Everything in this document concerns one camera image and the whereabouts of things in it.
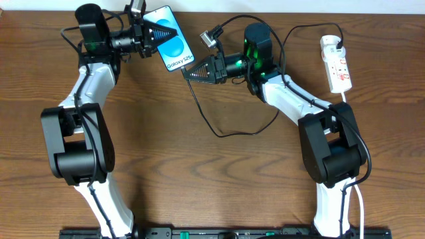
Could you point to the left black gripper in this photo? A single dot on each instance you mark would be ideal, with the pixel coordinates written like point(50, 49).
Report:
point(146, 38)

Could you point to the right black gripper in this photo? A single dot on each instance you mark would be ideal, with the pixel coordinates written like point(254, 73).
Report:
point(216, 70)

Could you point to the blue Samsung smartphone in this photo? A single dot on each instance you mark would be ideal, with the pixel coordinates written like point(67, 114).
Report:
point(176, 52)

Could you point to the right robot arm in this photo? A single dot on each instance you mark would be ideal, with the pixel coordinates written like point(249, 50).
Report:
point(332, 148)

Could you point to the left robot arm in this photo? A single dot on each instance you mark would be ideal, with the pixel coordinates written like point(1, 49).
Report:
point(79, 146)

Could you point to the white charger plug adapter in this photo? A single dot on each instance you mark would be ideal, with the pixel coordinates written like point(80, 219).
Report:
point(331, 44)

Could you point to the white power strip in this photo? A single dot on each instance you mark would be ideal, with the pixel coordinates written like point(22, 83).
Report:
point(336, 68)

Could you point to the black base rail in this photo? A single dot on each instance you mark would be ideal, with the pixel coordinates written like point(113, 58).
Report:
point(169, 233)

